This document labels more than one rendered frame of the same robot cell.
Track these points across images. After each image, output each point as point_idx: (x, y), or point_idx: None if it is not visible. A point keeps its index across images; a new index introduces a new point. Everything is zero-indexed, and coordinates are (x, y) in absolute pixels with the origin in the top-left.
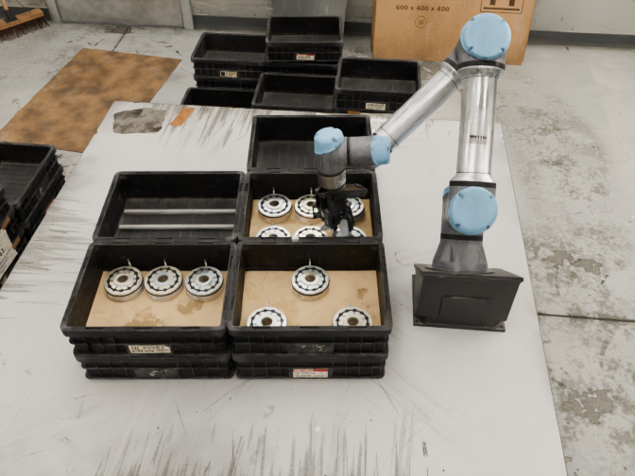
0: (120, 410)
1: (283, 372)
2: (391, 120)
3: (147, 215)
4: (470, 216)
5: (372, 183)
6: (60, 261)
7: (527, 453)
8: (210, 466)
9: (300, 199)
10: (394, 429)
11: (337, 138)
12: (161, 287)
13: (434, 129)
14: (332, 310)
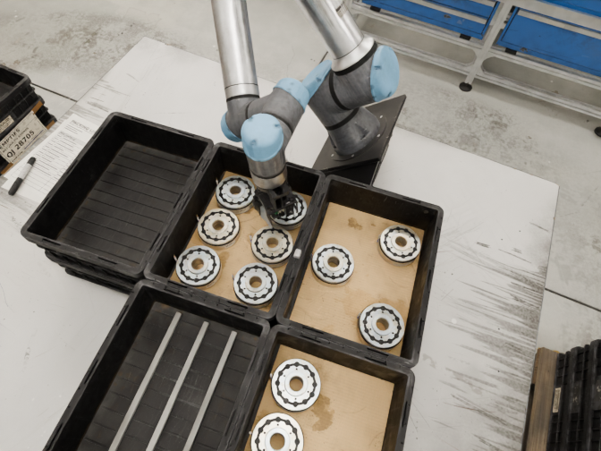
0: None
1: None
2: (237, 68)
3: (121, 446)
4: (391, 78)
5: (237, 150)
6: None
7: (494, 182)
8: (479, 436)
9: (202, 234)
10: (462, 259)
11: (277, 121)
12: (291, 446)
13: (118, 85)
14: (368, 257)
